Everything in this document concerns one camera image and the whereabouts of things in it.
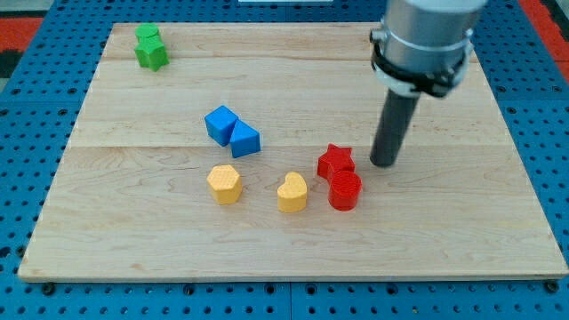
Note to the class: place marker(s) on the yellow heart block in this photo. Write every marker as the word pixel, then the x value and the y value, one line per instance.
pixel 292 195

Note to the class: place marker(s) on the yellow hexagon block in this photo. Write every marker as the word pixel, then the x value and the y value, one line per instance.
pixel 224 183

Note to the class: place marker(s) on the red cylinder block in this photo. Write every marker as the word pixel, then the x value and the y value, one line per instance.
pixel 345 187

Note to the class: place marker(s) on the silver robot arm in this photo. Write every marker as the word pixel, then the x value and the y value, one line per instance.
pixel 424 45

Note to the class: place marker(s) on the light wooden board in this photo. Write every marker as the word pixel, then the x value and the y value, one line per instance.
pixel 130 201

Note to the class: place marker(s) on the green star block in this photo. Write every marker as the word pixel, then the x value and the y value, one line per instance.
pixel 151 53

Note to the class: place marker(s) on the blue triangle block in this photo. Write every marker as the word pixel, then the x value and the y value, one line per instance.
pixel 244 140

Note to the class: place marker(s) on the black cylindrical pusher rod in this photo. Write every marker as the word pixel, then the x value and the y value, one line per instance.
pixel 395 119

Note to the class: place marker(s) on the green cylinder block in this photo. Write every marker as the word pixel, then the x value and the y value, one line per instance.
pixel 146 30

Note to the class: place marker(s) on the blue cube block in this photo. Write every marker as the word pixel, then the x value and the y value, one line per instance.
pixel 220 124

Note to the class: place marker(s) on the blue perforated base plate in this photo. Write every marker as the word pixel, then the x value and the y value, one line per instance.
pixel 41 100

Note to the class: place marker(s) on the red star block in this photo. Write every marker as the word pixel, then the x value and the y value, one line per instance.
pixel 335 159

